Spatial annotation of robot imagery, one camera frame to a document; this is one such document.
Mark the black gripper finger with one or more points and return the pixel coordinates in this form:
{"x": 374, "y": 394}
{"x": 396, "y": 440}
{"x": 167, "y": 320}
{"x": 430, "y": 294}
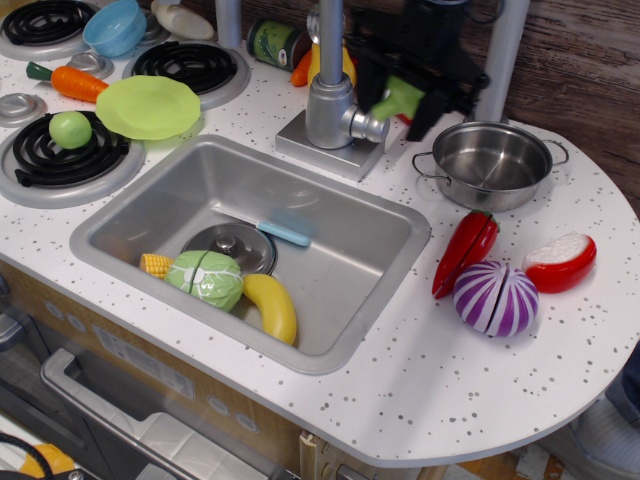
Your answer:
{"x": 373, "y": 70}
{"x": 433, "y": 106}

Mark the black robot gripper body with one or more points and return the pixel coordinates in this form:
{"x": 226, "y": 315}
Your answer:
{"x": 424, "y": 40}

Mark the green toy broccoli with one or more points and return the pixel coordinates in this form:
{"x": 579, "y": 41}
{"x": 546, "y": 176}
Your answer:
{"x": 399, "y": 98}

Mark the steel pot lid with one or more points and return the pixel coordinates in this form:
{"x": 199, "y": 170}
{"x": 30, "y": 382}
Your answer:
{"x": 254, "y": 251}

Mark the yellow toy pear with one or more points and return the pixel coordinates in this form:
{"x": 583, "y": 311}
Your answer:
{"x": 315, "y": 65}

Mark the red toy ketchup bottle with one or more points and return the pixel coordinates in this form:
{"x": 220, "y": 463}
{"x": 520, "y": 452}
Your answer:
{"x": 403, "y": 118}

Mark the silver toy faucet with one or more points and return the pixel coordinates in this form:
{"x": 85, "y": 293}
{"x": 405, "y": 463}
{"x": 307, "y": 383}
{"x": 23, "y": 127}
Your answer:
{"x": 333, "y": 133}

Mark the small orange toy vegetable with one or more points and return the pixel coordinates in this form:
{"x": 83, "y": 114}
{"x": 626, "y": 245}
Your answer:
{"x": 299, "y": 76}

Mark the grey support pole right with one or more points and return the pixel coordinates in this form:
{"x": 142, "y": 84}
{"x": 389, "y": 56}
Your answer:
{"x": 500, "y": 63}

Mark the grey support pole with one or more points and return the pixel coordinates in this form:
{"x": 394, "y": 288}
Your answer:
{"x": 500, "y": 63}
{"x": 229, "y": 23}

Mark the green labelled toy can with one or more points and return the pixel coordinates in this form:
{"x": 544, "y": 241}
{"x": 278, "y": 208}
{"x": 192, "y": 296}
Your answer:
{"x": 277, "y": 44}

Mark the red toy chili pepper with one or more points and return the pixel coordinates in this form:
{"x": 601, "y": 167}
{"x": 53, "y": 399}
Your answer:
{"x": 470, "y": 243}

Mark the back right stove burner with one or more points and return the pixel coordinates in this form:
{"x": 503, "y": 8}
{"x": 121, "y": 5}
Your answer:
{"x": 215, "y": 74}

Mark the stove burner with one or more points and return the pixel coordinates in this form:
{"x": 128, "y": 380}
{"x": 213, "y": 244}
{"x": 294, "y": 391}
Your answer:
{"x": 38, "y": 173}
{"x": 46, "y": 30}
{"x": 215, "y": 74}

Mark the grey support pole left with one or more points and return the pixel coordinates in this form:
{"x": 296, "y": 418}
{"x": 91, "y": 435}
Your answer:
{"x": 229, "y": 23}

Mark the grey toy sink basin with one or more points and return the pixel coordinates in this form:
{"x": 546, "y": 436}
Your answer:
{"x": 360, "y": 246}

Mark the light blue toy stick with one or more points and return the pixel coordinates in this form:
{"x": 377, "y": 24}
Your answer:
{"x": 283, "y": 233}

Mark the purple striped toy onion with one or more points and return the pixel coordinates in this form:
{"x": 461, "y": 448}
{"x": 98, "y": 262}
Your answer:
{"x": 496, "y": 299}

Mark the red white toy wedge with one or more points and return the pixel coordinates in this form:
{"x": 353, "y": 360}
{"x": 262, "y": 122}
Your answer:
{"x": 561, "y": 264}

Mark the silver stove knob back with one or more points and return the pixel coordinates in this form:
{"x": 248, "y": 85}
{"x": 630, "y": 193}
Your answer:
{"x": 155, "y": 33}

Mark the silver stove knob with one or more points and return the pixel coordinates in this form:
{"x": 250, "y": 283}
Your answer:
{"x": 155, "y": 33}
{"x": 19, "y": 109}
{"x": 93, "y": 64}

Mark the light green toy plate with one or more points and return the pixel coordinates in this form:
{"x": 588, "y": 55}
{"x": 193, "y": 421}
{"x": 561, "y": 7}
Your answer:
{"x": 148, "y": 107}

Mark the yellow toy banana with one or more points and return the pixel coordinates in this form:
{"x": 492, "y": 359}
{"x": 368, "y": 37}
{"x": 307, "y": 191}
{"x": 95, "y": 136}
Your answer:
{"x": 275, "y": 305}

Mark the light blue toy bowl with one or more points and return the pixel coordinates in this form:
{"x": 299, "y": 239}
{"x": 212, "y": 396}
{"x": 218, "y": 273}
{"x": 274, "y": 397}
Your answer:
{"x": 115, "y": 29}

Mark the green toy cabbage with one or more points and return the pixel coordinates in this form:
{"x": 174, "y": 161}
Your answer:
{"x": 209, "y": 276}

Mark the yellow toy corn cob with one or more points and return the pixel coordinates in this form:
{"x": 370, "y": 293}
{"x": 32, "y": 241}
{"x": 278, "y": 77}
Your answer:
{"x": 155, "y": 264}

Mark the orange toy carrot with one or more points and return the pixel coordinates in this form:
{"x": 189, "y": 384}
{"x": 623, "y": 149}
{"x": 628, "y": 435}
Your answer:
{"x": 69, "y": 81}

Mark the green toy apple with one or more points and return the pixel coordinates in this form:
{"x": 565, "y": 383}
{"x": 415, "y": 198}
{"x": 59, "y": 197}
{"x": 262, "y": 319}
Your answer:
{"x": 70, "y": 130}

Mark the silver stove knob upper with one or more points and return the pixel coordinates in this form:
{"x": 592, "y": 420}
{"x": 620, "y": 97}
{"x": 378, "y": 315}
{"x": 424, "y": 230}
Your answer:
{"x": 93, "y": 64}

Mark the back left stove burner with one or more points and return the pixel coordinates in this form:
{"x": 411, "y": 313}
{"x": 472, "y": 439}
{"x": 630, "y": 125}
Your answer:
{"x": 46, "y": 30}

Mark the front left stove burner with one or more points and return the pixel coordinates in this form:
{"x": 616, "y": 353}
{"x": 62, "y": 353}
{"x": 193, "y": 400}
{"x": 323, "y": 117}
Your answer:
{"x": 38, "y": 173}

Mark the silver stove knob left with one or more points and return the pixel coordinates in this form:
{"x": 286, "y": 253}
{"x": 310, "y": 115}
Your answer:
{"x": 19, "y": 109}

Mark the yellow object bottom left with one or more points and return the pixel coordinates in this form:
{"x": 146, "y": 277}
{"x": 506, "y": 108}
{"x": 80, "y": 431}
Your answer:
{"x": 57, "y": 460}

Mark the steel pot with handles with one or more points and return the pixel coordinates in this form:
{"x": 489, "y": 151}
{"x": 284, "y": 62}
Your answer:
{"x": 489, "y": 166}

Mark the grey oven door handle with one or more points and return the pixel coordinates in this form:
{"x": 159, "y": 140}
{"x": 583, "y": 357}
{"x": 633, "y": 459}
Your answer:
{"x": 138, "y": 437}

